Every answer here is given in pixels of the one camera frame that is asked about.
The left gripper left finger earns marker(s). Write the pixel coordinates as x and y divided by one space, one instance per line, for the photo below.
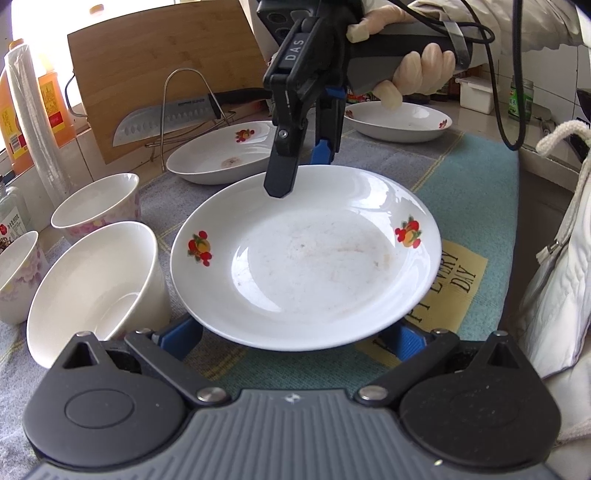
161 354

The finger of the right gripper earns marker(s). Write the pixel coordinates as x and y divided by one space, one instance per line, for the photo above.
281 171
329 119

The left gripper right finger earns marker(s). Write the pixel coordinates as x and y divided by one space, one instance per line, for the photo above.
411 354

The white plate back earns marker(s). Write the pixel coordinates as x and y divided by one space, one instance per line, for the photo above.
224 156

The white bowl front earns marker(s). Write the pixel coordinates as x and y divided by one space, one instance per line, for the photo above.
108 283

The large white plate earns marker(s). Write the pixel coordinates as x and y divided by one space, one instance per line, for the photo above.
341 258

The floral bowl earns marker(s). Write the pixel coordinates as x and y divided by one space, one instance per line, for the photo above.
23 267
106 201

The santoku kitchen knife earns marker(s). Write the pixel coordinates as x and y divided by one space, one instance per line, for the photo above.
145 123

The grey teal kitchen towel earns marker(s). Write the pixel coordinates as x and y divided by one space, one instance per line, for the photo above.
470 184

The right gloved hand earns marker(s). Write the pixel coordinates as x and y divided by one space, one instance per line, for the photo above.
423 73

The white jacket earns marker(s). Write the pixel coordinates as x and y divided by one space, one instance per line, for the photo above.
554 319

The white seasoning box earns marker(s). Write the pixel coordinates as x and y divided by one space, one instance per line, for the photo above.
476 94

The bamboo cutting board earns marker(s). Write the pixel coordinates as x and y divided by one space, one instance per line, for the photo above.
172 52

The small green label jar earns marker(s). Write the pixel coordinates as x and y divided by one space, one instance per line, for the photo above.
526 97

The glass jar green lid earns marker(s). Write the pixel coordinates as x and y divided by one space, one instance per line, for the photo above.
15 219

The tall plastic wrap roll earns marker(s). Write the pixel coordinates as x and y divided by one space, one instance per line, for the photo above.
34 122

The metal wire stand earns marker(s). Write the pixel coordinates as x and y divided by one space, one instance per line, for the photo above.
178 115

